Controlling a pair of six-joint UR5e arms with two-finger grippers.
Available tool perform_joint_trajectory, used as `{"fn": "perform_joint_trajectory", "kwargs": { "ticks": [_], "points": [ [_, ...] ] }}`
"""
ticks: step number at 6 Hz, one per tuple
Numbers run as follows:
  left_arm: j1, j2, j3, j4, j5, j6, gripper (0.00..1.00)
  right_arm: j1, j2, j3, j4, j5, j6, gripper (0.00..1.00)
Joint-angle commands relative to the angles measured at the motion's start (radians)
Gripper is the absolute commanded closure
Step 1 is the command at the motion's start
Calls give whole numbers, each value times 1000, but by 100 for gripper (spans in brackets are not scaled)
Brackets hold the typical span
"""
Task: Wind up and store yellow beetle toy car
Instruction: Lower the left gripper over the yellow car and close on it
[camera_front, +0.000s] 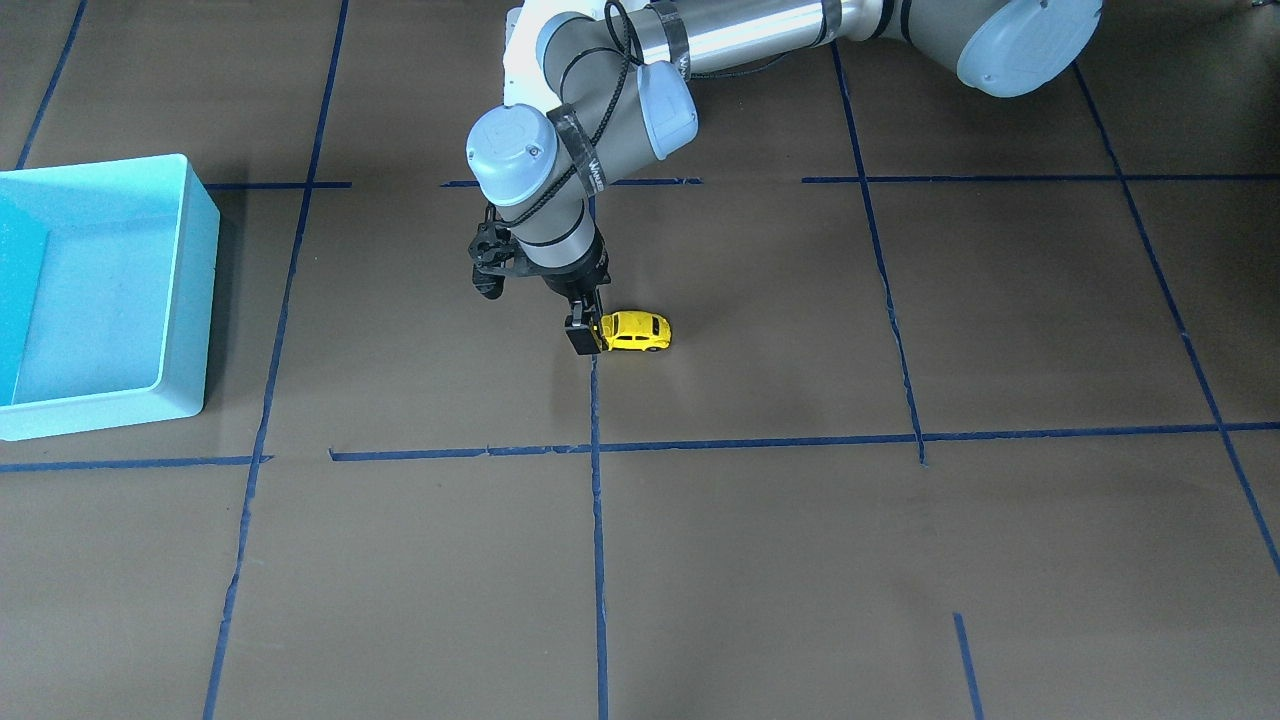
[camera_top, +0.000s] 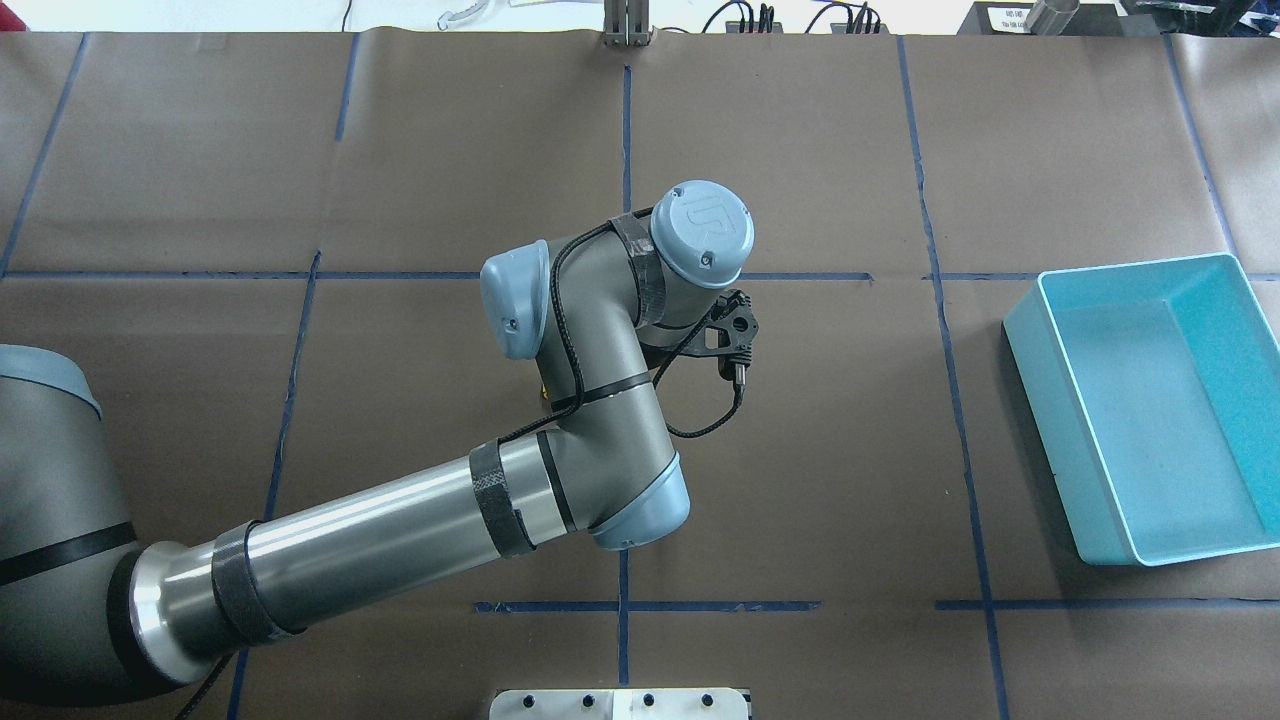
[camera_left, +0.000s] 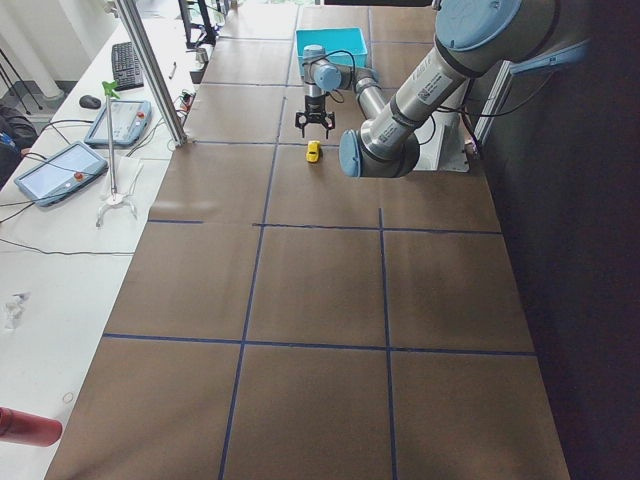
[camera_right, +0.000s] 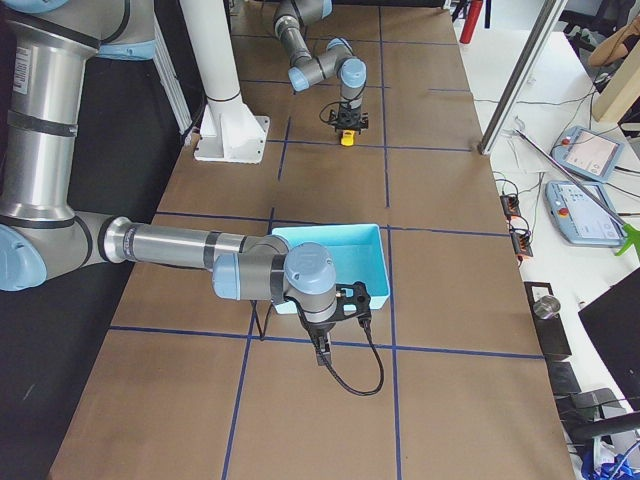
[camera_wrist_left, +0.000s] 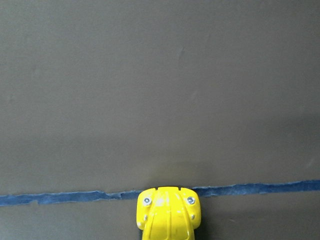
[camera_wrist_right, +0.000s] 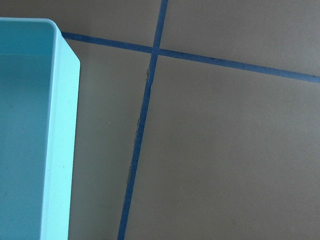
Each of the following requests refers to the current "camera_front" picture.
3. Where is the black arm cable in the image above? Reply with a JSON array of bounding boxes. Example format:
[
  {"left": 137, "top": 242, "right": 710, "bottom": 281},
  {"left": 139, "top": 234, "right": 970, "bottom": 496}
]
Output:
[{"left": 485, "top": 0, "right": 791, "bottom": 231}]

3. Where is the light blue plastic bin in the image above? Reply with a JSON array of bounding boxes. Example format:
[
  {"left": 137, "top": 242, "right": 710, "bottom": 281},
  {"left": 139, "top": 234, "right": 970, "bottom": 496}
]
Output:
[{"left": 1, "top": 154, "right": 220, "bottom": 441}]

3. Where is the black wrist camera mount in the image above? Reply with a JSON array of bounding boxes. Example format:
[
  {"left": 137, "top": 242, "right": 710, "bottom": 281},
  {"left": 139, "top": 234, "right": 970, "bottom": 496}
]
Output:
[{"left": 468, "top": 202, "right": 532, "bottom": 300}]

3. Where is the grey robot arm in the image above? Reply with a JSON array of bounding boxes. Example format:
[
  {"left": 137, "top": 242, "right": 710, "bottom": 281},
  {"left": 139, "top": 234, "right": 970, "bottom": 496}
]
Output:
[{"left": 465, "top": 1, "right": 1103, "bottom": 356}]

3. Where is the white pillar mount base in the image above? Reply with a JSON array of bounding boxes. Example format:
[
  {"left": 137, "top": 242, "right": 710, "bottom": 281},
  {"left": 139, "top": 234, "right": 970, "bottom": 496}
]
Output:
[{"left": 502, "top": 1, "right": 550, "bottom": 110}]

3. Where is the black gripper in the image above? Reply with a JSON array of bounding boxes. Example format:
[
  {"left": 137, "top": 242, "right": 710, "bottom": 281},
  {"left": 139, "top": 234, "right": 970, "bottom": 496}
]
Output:
[{"left": 541, "top": 234, "right": 611, "bottom": 356}]

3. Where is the yellow beetle toy car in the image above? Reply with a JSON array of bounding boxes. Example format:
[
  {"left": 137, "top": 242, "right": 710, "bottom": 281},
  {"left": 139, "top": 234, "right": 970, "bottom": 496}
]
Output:
[{"left": 599, "top": 310, "right": 673, "bottom": 352}]

